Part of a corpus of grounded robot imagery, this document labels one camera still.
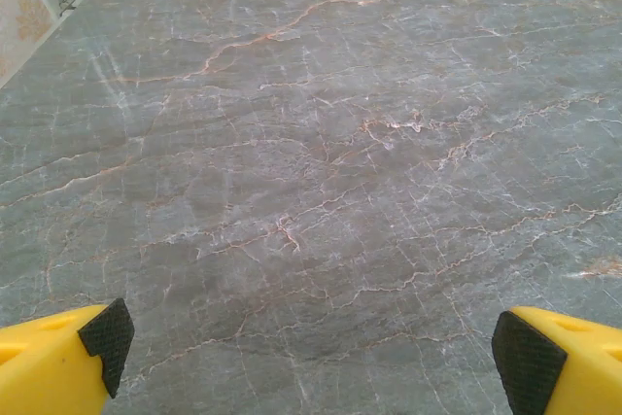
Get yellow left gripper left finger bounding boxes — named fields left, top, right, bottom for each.
left=0, top=296, right=135, bottom=415

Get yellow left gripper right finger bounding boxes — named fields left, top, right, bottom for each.
left=491, top=305, right=622, bottom=415

